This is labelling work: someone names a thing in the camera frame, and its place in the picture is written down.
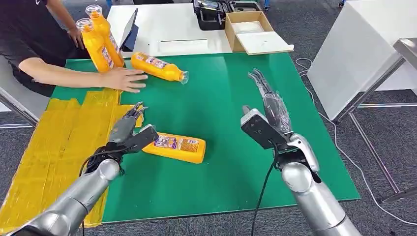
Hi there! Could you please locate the white foam insert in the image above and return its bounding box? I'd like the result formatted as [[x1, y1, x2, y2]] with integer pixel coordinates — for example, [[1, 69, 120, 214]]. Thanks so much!
[[232, 21, 264, 34]]

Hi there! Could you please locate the dark tablet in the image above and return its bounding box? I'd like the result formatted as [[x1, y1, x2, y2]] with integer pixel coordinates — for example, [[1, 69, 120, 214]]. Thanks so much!
[[119, 8, 140, 53]]

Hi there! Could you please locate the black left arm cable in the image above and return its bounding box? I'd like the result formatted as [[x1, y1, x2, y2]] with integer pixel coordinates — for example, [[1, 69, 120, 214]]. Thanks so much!
[[78, 147, 131, 236]]

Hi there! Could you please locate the white flat board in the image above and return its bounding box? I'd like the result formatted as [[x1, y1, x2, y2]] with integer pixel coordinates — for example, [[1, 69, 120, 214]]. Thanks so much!
[[236, 30, 295, 56]]

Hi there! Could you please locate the yellow sheet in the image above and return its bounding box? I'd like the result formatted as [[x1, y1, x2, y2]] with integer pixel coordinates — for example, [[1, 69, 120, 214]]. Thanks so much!
[[0, 88, 144, 235]]

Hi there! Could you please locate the black tool case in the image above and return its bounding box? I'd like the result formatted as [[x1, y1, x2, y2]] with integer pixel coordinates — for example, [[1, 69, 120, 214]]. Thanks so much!
[[193, 0, 263, 31]]

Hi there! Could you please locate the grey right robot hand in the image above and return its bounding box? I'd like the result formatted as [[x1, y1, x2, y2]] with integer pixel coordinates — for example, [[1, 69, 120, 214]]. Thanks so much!
[[247, 68, 293, 135]]

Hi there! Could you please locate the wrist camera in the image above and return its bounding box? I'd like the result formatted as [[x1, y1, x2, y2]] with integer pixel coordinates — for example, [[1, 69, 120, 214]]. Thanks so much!
[[122, 123, 159, 154], [240, 108, 290, 151]]

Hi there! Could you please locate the orange drink bottle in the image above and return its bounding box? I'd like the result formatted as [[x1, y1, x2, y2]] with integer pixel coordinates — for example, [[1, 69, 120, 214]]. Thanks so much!
[[85, 4, 125, 68], [142, 132, 207, 165], [130, 51, 190, 86], [76, 18, 115, 73]]

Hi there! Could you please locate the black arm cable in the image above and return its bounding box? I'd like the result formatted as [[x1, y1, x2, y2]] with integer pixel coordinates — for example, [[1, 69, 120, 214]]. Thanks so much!
[[251, 140, 280, 236], [78, 147, 131, 236]]

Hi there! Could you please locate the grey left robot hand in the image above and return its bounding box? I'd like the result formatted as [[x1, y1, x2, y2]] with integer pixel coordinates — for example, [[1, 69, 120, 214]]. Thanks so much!
[[108, 101, 149, 145]]

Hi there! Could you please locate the open cardboard box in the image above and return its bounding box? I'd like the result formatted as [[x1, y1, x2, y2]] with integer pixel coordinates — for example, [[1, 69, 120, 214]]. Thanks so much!
[[225, 10, 274, 54]]

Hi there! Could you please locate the person's right hand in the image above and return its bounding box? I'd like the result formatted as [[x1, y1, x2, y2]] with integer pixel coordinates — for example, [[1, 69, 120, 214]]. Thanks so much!
[[99, 66, 149, 94]]

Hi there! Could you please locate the green table mat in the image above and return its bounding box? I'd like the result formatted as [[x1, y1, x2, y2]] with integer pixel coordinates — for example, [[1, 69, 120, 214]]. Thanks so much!
[[51, 52, 361, 225]]

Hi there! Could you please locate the white floor cable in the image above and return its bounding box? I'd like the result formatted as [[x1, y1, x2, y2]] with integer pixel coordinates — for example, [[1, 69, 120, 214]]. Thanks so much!
[[295, 58, 417, 227]]

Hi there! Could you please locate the white table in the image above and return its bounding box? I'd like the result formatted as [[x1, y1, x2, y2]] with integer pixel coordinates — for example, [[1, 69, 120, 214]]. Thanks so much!
[[307, 0, 417, 122]]

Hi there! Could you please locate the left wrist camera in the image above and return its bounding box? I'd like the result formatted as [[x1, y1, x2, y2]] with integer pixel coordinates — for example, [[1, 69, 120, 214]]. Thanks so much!
[[122, 123, 159, 154]]

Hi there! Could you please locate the person's left hand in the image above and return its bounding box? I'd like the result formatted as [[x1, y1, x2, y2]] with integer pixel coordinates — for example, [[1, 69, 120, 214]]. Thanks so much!
[[67, 27, 86, 50]]

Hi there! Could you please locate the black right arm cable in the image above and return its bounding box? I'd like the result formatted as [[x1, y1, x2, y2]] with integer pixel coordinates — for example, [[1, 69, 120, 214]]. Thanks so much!
[[251, 140, 280, 236]]

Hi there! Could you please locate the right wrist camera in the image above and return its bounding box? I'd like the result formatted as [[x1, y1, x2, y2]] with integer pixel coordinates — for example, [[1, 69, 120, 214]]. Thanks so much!
[[240, 108, 290, 151]]

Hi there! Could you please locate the person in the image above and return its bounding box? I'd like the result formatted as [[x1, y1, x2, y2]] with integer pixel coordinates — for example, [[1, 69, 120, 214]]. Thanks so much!
[[0, 0, 149, 98]]

